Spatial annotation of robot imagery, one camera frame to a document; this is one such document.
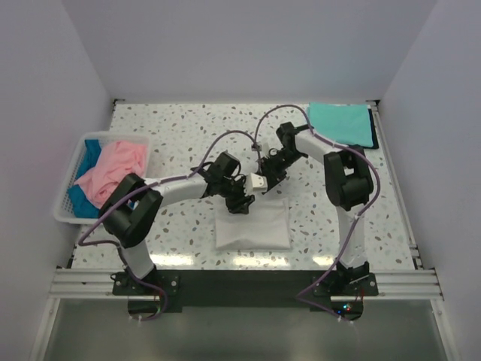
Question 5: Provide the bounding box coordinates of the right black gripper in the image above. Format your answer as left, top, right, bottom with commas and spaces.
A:
258, 150, 304, 192

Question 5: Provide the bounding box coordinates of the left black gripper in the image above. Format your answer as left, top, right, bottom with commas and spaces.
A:
218, 176, 255, 214

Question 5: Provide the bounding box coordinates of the white t shirt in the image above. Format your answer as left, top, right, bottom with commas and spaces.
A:
215, 198, 291, 251

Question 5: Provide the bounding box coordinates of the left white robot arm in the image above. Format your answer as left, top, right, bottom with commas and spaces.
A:
98, 151, 255, 295

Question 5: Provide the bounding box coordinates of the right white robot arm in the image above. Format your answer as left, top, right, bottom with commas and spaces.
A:
259, 123, 379, 296

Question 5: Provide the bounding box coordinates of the folded teal t shirt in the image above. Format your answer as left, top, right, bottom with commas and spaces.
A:
307, 102, 377, 149

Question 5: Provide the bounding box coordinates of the folded black t shirt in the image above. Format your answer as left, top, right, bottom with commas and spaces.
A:
339, 105, 379, 150

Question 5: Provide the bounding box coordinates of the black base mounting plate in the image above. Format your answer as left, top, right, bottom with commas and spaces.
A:
110, 270, 380, 320

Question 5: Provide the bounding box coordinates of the pink t shirt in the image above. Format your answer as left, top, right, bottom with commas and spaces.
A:
74, 141, 148, 209

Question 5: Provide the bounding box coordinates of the blue t shirt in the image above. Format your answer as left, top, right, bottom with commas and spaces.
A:
67, 139, 101, 219

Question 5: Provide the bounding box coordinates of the white plastic basket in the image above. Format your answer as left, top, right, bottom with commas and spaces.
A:
53, 131, 152, 225

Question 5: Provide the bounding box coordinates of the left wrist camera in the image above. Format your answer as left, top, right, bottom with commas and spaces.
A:
244, 173, 268, 196

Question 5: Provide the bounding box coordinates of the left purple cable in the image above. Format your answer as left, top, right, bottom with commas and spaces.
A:
77, 129, 264, 323

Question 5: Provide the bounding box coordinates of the purple cable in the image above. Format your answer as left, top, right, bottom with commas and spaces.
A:
253, 104, 381, 315
77, 129, 264, 323

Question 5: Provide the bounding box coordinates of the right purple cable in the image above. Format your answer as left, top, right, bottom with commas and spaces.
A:
253, 104, 381, 315

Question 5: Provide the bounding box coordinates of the aluminium frame rail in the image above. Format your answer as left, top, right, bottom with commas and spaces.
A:
48, 268, 444, 301

